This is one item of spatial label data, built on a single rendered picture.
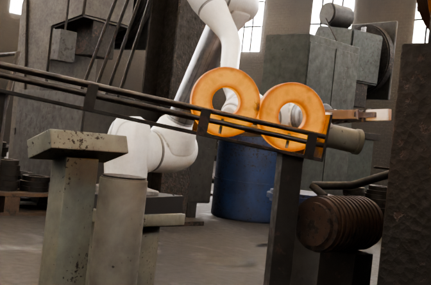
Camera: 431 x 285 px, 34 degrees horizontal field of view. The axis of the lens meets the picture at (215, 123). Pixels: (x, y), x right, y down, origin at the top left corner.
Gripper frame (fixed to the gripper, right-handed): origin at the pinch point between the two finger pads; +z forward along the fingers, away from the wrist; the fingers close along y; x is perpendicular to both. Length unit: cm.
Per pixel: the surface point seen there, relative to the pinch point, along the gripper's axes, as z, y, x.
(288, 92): 1.1, 39.9, 1.3
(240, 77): -5.1, 49.1, 3.8
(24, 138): -356, -102, 3
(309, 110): 3.9, 35.5, -2.5
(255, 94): -3.3, 46.0, 0.4
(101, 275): -39, 59, -43
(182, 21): -246, -151, 86
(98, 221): -41, 59, -30
